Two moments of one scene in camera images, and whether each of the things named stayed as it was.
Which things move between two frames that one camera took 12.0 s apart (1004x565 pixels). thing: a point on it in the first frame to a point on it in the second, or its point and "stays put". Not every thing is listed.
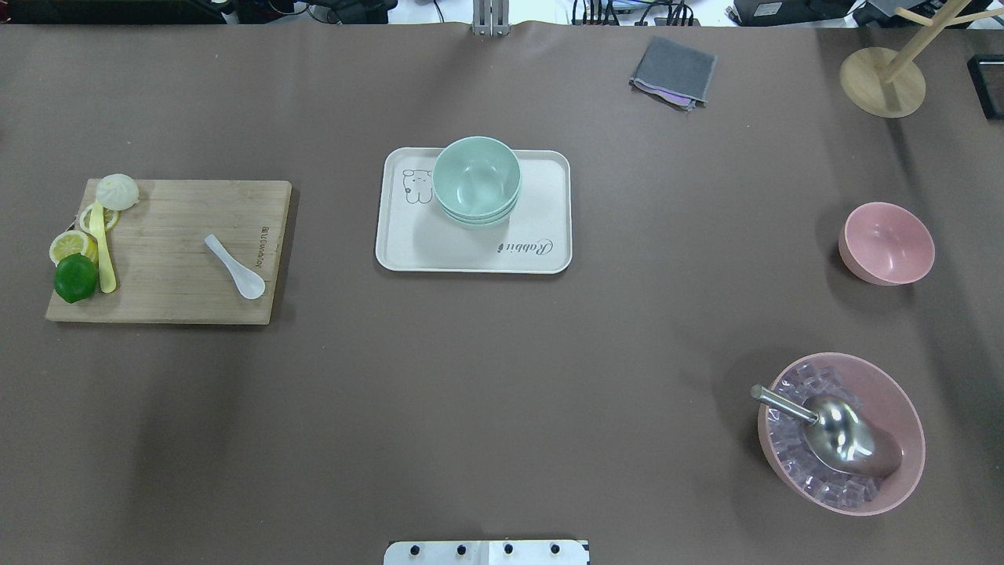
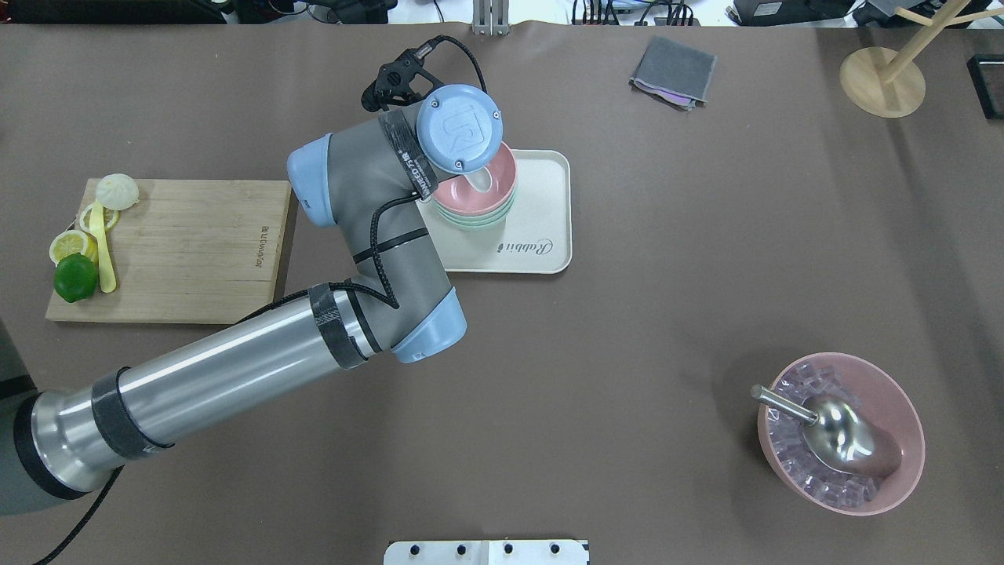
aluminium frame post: x=491 y=17 stays put
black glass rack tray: x=987 y=75 stays put
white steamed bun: x=117 y=191 stays put
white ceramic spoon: x=250 y=284 to x=481 y=180
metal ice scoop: x=840 y=434 stays put
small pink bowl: x=884 y=245 to x=459 y=194
